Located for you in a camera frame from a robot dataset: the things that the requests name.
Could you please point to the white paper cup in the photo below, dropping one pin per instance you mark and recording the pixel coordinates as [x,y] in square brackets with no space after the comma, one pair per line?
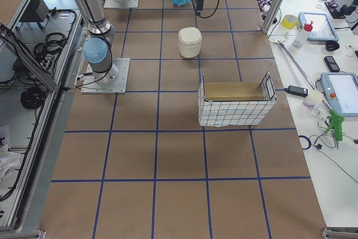
[313,97]

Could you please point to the black phone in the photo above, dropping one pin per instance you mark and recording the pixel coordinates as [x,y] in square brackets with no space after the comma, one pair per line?
[331,64]

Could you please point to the teach pendant near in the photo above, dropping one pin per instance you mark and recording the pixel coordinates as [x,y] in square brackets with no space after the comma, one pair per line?
[340,90]

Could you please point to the teach pendant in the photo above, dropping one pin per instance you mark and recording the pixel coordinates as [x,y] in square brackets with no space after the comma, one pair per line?
[323,30]
[340,90]

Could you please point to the yellow tape roll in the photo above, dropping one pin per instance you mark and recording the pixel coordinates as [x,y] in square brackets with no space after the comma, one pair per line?
[289,21]

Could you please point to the black round cap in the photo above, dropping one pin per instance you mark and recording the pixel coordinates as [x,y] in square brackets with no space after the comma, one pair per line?
[331,46]

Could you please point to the checkered cardboard box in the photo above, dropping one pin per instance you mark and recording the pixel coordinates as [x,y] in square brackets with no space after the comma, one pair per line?
[235,103]

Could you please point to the teach pendant far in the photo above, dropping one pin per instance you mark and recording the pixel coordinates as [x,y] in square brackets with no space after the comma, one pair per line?
[323,30]

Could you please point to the clear bottle red cap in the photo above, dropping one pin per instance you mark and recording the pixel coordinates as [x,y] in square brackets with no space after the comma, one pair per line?
[303,35]

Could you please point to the black power adapter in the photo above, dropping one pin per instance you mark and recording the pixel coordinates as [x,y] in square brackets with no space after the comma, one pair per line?
[296,91]

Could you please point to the aluminium frame post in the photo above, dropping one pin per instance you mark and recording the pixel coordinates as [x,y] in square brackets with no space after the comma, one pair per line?
[275,1]

